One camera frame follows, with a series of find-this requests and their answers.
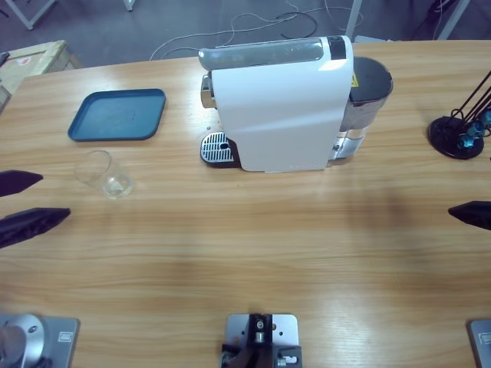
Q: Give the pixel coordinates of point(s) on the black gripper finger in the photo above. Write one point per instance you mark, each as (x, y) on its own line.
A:
(30, 224)
(473, 214)
(19, 182)

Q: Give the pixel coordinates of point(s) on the clear drinking glass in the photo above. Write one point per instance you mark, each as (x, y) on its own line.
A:
(115, 188)

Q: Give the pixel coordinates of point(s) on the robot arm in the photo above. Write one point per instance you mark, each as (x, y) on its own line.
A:
(9, 343)

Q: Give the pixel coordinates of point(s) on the blue coffee capsule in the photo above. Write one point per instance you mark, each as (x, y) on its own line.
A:
(478, 128)
(488, 117)
(465, 142)

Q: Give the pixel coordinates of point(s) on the white capsule coffee machine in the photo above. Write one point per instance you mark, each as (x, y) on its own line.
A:
(276, 115)

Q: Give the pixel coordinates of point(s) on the black capsule holder stand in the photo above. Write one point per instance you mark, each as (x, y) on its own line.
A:
(441, 132)

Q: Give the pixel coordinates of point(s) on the blue plastic tray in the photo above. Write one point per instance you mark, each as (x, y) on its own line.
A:
(115, 115)

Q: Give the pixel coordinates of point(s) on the wooden crate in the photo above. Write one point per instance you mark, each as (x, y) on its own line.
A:
(38, 57)

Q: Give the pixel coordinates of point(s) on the water tank with black lid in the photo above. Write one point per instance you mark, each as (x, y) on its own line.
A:
(370, 76)

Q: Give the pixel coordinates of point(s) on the yellow warning sticker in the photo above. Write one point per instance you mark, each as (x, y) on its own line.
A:
(354, 80)

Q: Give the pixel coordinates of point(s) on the chrome grid drip tray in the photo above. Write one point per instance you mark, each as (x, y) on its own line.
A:
(215, 149)

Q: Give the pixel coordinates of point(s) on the arm grey base plate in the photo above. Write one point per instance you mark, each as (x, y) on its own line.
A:
(61, 337)
(481, 341)

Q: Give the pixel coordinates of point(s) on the white metal table frame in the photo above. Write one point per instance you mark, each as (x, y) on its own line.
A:
(30, 23)

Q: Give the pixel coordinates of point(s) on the white slanted frame leg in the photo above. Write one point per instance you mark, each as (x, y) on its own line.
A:
(452, 21)

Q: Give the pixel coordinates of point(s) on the white metal frame leg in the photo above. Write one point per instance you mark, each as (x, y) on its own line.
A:
(129, 4)

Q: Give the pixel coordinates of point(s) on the grey metal post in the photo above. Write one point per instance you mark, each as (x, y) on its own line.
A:
(353, 19)

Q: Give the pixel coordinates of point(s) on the white block with dark post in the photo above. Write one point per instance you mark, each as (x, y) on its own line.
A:
(261, 333)

